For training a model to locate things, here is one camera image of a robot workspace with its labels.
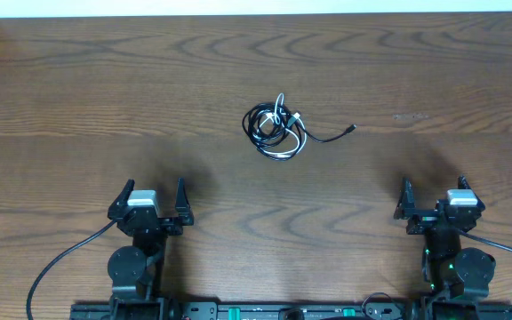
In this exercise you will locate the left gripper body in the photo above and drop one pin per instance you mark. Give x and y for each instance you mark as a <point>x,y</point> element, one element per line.
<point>171,228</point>

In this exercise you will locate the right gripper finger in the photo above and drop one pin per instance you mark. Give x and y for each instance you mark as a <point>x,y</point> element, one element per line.
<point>406,203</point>
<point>463,184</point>

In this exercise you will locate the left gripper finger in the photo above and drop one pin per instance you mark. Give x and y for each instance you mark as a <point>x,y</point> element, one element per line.
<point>182,205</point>
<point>119,207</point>

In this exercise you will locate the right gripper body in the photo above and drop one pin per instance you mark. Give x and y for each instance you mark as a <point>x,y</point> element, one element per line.
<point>424,220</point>

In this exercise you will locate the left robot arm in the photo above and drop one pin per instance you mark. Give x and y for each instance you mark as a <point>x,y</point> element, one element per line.
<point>136,269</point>

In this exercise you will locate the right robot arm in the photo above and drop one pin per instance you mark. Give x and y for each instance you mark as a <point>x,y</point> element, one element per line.
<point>459,277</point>

